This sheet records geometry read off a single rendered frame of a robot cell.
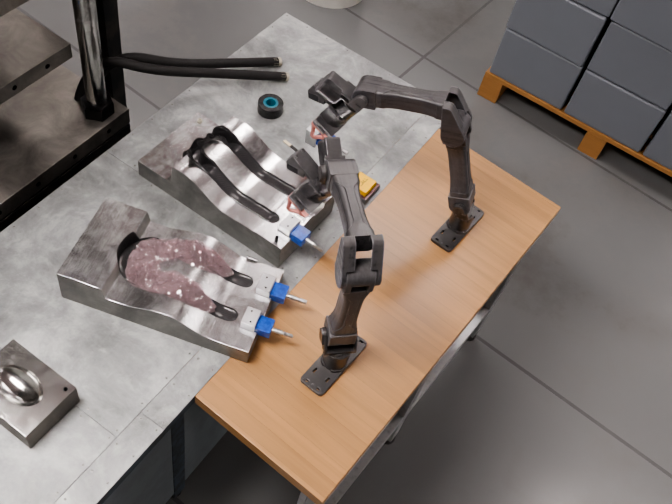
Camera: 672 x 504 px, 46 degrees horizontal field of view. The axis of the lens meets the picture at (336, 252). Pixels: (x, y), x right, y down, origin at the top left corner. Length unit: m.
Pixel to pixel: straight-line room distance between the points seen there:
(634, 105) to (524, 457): 1.64
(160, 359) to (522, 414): 1.51
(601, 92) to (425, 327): 1.90
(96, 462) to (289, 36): 1.57
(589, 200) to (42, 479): 2.67
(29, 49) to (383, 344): 1.25
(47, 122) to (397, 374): 1.27
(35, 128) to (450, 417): 1.70
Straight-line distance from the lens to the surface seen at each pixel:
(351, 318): 1.83
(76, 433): 1.95
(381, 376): 2.04
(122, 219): 2.11
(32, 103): 2.59
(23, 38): 2.41
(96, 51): 2.36
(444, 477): 2.86
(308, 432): 1.95
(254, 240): 2.14
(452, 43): 4.27
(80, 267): 2.03
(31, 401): 1.94
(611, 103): 3.77
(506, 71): 3.89
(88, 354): 2.03
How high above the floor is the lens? 2.58
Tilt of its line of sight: 54 degrees down
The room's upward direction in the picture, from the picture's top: 14 degrees clockwise
